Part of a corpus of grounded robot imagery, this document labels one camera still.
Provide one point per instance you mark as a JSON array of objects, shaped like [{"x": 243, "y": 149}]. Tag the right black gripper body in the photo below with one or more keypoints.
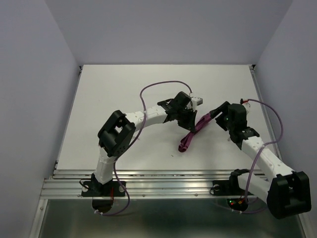
[{"x": 222, "y": 120}]

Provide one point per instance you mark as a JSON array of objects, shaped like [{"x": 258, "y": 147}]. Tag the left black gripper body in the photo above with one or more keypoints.
[{"x": 184, "y": 117}]

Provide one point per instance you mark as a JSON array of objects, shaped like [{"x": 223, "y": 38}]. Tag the purple cloth napkin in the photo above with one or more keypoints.
[{"x": 186, "y": 141}]

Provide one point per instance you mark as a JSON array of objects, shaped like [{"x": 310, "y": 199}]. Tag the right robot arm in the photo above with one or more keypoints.
[{"x": 285, "y": 191}]

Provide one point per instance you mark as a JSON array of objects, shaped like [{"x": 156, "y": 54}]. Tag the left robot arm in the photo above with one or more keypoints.
[{"x": 116, "y": 135}]

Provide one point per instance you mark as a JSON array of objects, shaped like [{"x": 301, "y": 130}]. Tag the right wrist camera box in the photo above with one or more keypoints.
[{"x": 245, "y": 103}]

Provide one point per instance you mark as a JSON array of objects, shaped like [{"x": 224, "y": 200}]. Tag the aluminium rail frame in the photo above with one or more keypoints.
[{"x": 173, "y": 201}]

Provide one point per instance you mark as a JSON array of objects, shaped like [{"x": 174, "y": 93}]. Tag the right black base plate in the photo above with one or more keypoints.
[{"x": 224, "y": 188}]

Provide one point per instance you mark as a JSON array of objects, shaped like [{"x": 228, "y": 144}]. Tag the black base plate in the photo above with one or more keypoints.
[
  {"x": 224, "y": 188},
  {"x": 110, "y": 189}
]

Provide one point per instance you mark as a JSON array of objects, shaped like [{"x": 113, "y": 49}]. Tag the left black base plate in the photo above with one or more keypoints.
[{"x": 110, "y": 189}]

